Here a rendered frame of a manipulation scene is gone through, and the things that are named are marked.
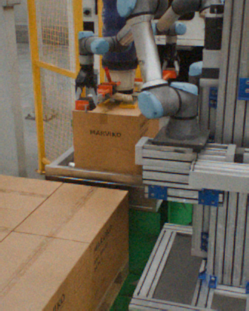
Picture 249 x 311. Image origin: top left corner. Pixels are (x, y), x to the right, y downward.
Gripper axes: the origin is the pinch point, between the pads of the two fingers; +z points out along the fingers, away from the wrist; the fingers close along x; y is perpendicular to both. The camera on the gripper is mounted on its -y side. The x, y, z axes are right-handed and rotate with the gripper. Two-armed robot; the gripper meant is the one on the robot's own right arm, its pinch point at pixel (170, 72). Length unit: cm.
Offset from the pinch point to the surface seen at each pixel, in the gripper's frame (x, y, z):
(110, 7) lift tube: -29, 39, -43
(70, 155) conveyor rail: -57, 41, 49
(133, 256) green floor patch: -10, 56, 108
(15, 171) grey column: -123, -5, 86
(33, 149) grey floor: -160, -111, 109
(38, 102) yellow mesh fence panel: -125, -57, 43
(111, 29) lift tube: -28, 39, -31
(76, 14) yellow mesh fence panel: -68, -9, -34
